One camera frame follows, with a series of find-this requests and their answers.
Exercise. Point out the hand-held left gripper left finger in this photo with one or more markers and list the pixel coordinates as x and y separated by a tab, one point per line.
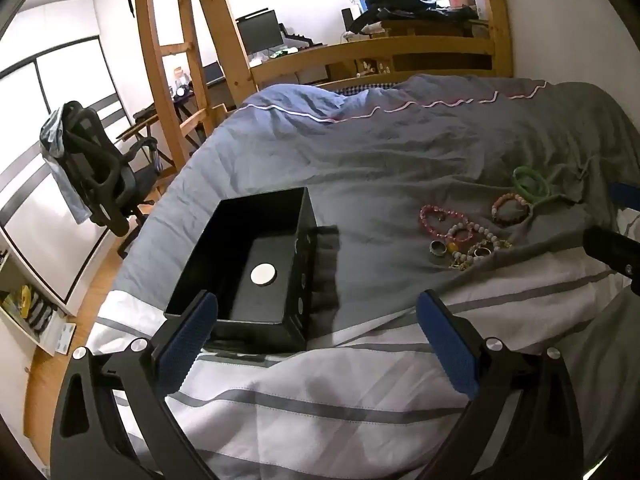
190	340

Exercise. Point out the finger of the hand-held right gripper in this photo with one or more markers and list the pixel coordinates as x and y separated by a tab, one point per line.
625	194
610	247

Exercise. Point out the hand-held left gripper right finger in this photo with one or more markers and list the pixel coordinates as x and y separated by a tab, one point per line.
445	341

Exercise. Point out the black rectangular box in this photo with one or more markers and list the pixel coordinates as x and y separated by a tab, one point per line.
225	240

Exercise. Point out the green jade bangle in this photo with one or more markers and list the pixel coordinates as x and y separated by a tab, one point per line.
518	178

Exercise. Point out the white flat panel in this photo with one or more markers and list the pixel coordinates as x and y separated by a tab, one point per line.
59	339

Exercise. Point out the white open shelf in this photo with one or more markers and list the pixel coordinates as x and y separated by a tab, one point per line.
20	305

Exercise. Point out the black office chair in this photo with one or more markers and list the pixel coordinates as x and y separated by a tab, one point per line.
95	160

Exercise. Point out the wooden folding table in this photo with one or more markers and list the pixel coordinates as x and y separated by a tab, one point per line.
145	120

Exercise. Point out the light denim jacket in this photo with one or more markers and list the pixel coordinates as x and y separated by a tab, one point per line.
55	140

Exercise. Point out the wooden side table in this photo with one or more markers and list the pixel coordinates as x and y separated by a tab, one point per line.
430	29

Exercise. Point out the white sliding wardrobe doors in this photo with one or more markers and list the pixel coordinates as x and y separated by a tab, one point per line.
65	85

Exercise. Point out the pile of dark clothes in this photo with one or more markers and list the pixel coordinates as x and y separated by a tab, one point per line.
410	5

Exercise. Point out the computer desk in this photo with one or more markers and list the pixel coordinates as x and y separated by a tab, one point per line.
310	72

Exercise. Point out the wooden ladder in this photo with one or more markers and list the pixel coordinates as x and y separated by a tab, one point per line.
150	35

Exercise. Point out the black computer monitor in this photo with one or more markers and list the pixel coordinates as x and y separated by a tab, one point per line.
257	32

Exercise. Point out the black speaker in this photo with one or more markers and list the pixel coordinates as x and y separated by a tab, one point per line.
347	20

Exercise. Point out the wooden bunk bed frame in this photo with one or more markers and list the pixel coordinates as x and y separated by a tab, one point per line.
225	35

